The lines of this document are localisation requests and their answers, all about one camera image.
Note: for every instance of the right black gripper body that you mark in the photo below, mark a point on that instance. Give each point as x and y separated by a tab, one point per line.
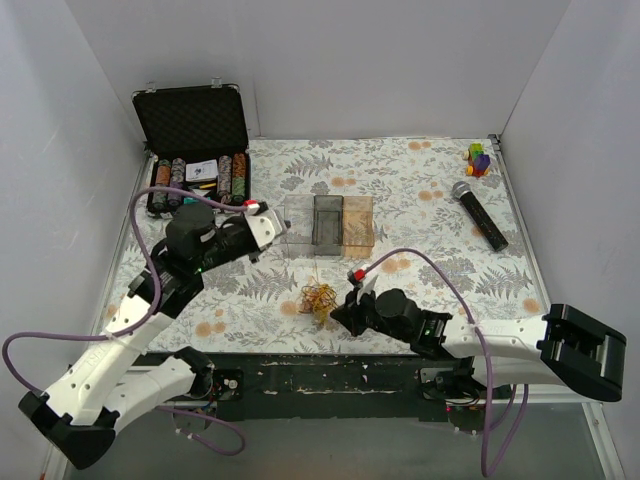
360	316

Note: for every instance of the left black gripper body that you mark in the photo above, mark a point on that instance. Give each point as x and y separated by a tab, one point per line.
245	240

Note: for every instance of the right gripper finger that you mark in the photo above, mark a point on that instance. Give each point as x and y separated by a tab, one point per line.
352	301
344	316

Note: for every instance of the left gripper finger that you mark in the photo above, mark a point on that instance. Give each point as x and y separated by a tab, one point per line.
254	256
286	222

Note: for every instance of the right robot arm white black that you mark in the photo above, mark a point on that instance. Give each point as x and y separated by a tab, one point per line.
564	347

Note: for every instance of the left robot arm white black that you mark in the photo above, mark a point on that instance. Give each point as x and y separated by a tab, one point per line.
82	413

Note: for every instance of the clear plastic box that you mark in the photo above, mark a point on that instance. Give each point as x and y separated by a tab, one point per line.
298	211

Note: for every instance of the smoky grey plastic box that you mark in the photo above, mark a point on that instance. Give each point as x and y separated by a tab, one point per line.
327	234

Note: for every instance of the white playing card deck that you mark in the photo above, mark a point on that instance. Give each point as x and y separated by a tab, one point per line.
203	171

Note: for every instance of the amber plastic box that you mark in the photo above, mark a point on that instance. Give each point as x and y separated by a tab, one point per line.
358	227

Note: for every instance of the black poker chip case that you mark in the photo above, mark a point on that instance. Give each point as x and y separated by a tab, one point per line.
192	124

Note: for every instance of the floral patterned table mat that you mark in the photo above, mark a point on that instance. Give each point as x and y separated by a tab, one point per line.
425	244

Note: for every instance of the black handheld microphone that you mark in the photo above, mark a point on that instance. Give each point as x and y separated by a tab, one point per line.
462	192

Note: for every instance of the colourful toy block train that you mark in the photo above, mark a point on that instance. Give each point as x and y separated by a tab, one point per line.
478	161

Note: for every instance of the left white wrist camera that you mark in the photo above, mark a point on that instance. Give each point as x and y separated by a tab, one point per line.
264	223

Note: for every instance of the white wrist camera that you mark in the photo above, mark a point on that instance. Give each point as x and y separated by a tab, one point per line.
264	223
361	279

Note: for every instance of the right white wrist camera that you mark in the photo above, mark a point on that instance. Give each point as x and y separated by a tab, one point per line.
361	279

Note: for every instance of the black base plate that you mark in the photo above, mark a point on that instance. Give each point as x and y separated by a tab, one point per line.
327	386

